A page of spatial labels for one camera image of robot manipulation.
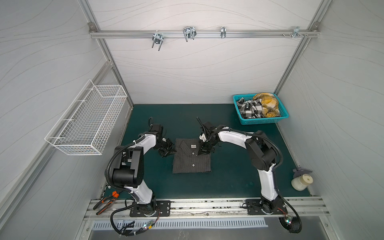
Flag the dark grey striped shirt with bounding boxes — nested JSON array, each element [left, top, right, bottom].
[[173, 139, 212, 174]]

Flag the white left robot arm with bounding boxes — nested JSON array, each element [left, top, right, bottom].
[[105, 124, 175, 217]]

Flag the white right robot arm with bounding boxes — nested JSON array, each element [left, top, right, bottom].
[[197, 118, 303, 234]]

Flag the black white plaid shirt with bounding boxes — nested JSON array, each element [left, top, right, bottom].
[[237, 98, 264, 119]]

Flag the teal plastic basket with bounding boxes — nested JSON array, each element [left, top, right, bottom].
[[233, 94, 289, 125]]

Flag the yellow plaid shirt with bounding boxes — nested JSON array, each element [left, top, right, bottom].
[[253, 93, 281, 118]]

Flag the metal u-bolt clamp middle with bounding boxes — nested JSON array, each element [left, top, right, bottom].
[[183, 26, 197, 42]]

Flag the metal u-bolt clamp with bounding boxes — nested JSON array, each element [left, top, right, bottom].
[[183, 26, 197, 42], [152, 33, 164, 51]]

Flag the white tape roll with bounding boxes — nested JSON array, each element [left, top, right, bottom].
[[291, 168, 314, 191]]

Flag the metal u-bolt clamp left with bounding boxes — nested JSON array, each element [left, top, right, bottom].
[[152, 33, 164, 51]]

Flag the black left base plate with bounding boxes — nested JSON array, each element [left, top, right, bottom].
[[130, 201, 171, 217]]

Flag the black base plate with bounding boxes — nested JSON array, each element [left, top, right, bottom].
[[130, 201, 171, 217], [245, 198, 288, 215]]

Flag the orange handled pliers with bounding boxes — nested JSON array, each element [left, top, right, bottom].
[[93, 191, 121, 216]]

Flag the white wire basket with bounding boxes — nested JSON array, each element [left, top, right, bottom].
[[45, 80, 127, 156]]

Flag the white slotted cable duct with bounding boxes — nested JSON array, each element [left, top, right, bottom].
[[92, 217, 268, 231]]

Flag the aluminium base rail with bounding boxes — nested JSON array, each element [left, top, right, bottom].
[[84, 197, 331, 221]]

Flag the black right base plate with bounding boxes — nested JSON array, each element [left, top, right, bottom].
[[245, 198, 288, 215]]

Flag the black left cable bundle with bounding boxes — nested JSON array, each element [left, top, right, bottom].
[[109, 205, 160, 237]]

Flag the small metal ring clamp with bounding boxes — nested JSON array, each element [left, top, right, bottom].
[[221, 27, 227, 39]]

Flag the metal bracket clamp right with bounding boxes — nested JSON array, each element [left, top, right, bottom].
[[282, 27, 309, 39]]

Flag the aluminium top rail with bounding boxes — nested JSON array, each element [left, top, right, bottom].
[[90, 28, 321, 39]]

